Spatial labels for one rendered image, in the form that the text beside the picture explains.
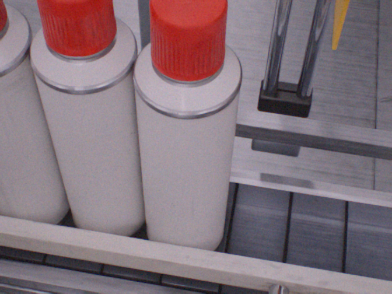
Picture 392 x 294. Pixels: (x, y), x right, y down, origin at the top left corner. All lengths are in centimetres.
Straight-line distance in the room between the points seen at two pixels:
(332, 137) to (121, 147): 12
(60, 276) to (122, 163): 11
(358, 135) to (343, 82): 21
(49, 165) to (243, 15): 31
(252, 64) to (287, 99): 17
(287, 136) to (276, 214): 8
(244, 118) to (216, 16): 13
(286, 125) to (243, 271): 9
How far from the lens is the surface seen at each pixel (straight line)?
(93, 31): 30
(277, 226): 46
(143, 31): 49
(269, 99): 44
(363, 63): 63
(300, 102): 44
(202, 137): 32
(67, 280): 44
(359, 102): 60
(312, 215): 46
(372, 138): 41
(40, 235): 42
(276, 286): 40
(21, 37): 34
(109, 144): 35
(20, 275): 45
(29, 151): 38
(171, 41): 28
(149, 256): 40
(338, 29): 29
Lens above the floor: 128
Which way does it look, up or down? 55 degrees down
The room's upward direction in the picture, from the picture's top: 2 degrees clockwise
